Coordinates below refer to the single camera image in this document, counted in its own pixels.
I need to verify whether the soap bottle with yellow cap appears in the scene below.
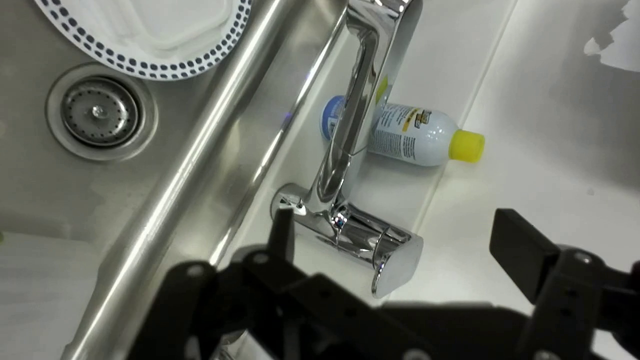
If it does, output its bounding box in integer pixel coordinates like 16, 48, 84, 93
319, 93, 488, 168

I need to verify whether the stainless steel sink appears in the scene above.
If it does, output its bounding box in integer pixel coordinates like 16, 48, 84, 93
0, 0, 348, 360

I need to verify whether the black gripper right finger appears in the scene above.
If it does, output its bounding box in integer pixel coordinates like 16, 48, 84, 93
488, 205, 640, 360

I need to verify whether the round sink drain strainer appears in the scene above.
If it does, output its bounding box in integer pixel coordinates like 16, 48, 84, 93
43, 63, 159, 163

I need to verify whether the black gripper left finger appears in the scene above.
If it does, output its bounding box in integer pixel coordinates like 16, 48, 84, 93
126, 205, 427, 360

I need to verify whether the chrome sink tap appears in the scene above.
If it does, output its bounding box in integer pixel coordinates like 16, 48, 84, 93
268, 0, 426, 298

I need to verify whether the white plate with blue dots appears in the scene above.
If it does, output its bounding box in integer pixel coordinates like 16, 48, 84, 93
31, 0, 256, 82

